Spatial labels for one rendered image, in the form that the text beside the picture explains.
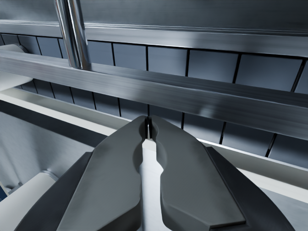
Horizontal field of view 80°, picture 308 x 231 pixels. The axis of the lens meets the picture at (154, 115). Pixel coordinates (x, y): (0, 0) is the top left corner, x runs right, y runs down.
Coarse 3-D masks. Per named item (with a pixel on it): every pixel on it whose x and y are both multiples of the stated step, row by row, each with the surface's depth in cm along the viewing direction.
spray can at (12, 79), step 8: (0, 48) 22; (8, 48) 23; (16, 48) 24; (24, 48) 24; (0, 72) 22; (8, 72) 22; (0, 80) 22; (8, 80) 23; (16, 80) 24; (24, 80) 25; (32, 80) 26; (0, 88) 23
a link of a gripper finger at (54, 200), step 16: (80, 160) 9; (64, 176) 8; (80, 176) 8; (48, 192) 7; (64, 192) 7; (32, 208) 7; (48, 208) 7; (64, 208) 7; (32, 224) 6; (48, 224) 6
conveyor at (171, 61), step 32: (128, 64) 18; (160, 64) 16; (192, 64) 15; (224, 64) 14; (256, 64) 13; (288, 64) 12; (64, 96) 25; (96, 96) 22; (192, 128) 18; (224, 128) 17; (288, 160) 15
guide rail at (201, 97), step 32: (0, 64) 13; (32, 64) 11; (64, 64) 11; (96, 64) 11; (128, 96) 9; (160, 96) 8; (192, 96) 7; (224, 96) 7; (256, 96) 7; (288, 96) 7; (256, 128) 7; (288, 128) 6
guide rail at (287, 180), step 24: (0, 96) 26; (24, 96) 25; (72, 120) 21; (96, 120) 20; (120, 120) 20; (144, 144) 17; (240, 168) 14; (264, 168) 14; (288, 168) 14; (288, 192) 13
